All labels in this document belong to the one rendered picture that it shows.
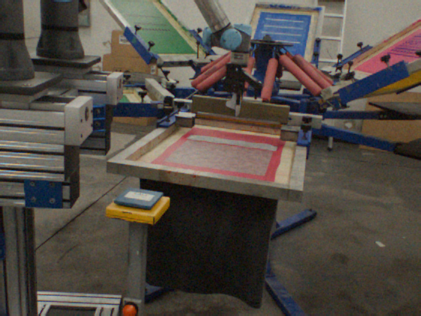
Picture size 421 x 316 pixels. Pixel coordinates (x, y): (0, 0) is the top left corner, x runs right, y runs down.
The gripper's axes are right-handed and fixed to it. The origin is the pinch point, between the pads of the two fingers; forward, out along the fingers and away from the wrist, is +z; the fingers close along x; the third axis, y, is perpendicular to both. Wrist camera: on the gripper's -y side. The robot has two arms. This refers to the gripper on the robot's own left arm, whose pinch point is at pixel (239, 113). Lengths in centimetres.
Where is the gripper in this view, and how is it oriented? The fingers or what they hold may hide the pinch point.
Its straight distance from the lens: 193.3
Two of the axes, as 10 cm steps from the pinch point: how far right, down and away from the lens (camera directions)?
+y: -9.7, -1.4, 1.8
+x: -2.2, 2.8, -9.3
